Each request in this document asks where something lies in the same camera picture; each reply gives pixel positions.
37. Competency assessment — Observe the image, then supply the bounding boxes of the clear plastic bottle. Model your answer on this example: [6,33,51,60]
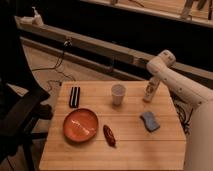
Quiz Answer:
[143,77,160,102]

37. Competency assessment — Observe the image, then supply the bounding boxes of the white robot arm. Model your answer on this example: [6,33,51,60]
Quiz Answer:
[144,50,213,171]

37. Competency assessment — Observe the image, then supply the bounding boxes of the white soap dispenser bottle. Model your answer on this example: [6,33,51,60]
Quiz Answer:
[33,7,44,26]

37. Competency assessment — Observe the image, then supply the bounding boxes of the wooden table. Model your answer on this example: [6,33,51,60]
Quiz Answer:
[39,81,186,171]

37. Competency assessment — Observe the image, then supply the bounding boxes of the orange round plate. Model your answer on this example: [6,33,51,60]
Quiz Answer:
[63,108,99,143]

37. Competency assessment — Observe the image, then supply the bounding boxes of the dark red elongated object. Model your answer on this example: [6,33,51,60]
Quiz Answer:
[103,125,116,147]

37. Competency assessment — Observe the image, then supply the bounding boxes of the blue grey sponge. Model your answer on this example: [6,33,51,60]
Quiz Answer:
[140,111,160,132]

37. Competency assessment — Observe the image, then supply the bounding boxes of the black chair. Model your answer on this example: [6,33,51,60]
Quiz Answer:
[0,0,53,171]

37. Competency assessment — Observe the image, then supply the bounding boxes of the black cable on floor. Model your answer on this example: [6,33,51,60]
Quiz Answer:
[31,38,77,83]

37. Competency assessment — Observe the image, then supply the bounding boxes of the black cables right floor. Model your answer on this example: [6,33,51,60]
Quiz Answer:
[173,98,194,134]

